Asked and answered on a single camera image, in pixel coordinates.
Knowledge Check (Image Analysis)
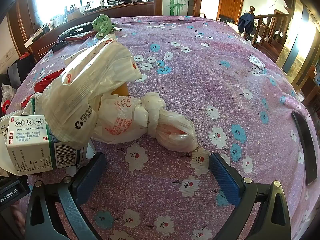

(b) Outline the small white sachet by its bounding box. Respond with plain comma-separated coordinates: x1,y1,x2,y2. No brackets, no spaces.
247,54,266,71

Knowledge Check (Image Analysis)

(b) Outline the white green medicine box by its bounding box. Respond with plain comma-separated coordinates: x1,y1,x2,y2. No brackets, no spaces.
6,115,84,176

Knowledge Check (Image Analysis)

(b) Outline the wooden stair railing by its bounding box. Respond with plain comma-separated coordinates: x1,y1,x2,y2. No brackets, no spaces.
246,5,293,55

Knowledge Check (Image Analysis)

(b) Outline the white cloth bundle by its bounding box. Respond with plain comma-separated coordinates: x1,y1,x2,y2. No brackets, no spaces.
21,92,50,117

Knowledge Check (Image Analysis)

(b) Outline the orange cardboard box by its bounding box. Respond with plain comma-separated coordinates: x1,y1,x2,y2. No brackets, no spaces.
111,82,130,97

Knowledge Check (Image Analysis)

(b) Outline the black flat device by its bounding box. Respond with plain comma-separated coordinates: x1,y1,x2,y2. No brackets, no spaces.
291,112,318,186

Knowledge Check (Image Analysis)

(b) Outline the small black case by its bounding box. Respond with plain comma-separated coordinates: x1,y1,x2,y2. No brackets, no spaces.
51,41,68,53

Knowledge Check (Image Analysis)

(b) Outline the wooden door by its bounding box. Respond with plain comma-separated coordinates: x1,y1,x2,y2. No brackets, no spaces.
217,0,246,24

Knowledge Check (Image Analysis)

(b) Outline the white flat board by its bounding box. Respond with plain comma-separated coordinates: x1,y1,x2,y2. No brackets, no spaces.
24,29,46,48

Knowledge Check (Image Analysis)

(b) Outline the dark blue jacket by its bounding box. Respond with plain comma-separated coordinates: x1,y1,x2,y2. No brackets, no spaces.
237,12,256,40

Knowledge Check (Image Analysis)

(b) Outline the black flat bag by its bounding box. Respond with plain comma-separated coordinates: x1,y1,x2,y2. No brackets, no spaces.
57,22,100,41

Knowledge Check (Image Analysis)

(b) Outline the red wrapper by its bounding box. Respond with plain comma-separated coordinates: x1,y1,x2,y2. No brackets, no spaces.
34,70,63,93

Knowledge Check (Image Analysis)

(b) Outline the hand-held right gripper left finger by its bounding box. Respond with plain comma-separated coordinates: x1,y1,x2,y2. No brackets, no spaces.
24,152,108,240

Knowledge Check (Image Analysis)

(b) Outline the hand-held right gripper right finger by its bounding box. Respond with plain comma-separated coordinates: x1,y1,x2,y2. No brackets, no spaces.
209,152,292,240

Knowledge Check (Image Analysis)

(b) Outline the green knotted cloth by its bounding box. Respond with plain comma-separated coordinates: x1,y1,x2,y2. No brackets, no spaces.
92,14,118,40

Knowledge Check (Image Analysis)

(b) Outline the clear plastic bag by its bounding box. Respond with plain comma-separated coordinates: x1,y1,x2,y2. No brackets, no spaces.
1,84,17,113

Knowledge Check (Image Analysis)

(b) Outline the large white packaging bag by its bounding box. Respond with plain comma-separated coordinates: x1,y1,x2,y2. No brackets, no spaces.
41,39,142,148

